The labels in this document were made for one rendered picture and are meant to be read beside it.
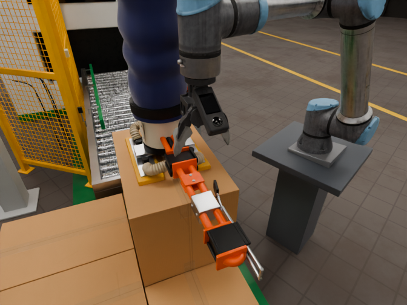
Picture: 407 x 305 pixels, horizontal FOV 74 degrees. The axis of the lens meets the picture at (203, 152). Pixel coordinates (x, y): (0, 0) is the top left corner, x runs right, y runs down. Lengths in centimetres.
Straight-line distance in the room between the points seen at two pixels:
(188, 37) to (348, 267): 185
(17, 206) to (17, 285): 127
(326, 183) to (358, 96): 43
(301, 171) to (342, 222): 99
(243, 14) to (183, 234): 76
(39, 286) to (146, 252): 50
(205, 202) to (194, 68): 35
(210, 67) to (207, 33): 7
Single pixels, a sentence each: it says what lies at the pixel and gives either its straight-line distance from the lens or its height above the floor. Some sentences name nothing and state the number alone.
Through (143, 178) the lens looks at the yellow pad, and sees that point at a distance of 103.
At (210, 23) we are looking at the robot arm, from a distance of 57.
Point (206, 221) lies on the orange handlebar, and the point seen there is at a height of 108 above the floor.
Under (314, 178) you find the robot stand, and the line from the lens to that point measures 145.
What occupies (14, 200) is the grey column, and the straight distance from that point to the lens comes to 260.
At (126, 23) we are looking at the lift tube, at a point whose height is 147.
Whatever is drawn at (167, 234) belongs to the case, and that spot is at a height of 82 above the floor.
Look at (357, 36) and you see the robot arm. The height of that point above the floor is 141.
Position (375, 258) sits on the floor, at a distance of 226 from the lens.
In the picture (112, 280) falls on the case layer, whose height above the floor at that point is 54.
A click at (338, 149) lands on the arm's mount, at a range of 168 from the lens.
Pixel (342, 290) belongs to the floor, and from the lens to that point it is 201.
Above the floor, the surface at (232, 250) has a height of 110.
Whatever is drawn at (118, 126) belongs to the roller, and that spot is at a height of 54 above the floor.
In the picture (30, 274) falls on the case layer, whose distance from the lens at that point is 144.
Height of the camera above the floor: 161
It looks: 34 degrees down
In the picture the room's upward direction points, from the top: straight up
